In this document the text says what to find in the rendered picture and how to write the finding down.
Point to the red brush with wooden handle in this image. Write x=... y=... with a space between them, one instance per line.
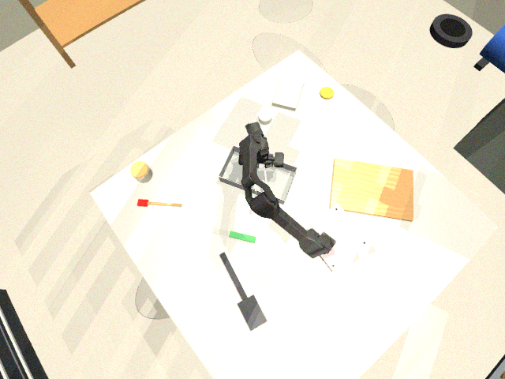
x=145 y=203

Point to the yellow round disc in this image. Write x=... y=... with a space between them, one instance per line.
x=326 y=93

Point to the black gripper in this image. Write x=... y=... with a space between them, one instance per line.
x=268 y=160

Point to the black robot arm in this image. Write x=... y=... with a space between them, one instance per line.
x=266 y=204

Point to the grey spatula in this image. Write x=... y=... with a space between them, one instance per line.
x=249 y=307

